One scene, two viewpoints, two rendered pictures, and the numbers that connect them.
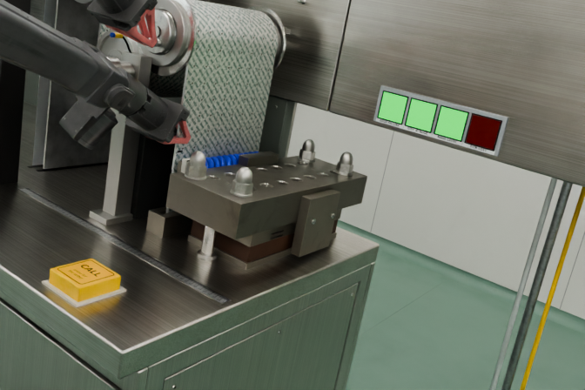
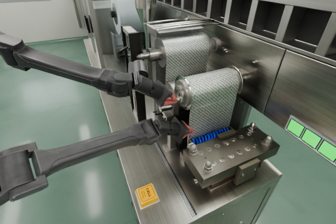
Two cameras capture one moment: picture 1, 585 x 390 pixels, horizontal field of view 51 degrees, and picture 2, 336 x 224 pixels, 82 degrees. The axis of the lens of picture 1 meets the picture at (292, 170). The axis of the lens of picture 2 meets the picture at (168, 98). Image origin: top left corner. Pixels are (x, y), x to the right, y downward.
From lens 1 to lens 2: 0.58 m
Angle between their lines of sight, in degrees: 35
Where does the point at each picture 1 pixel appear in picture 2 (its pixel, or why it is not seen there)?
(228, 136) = (213, 125)
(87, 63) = (134, 141)
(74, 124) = not seen: hidden behind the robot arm
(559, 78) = not seen: outside the picture
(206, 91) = (200, 115)
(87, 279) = (145, 199)
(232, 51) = (213, 97)
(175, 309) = (173, 217)
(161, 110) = (177, 131)
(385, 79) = (293, 112)
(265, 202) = (217, 174)
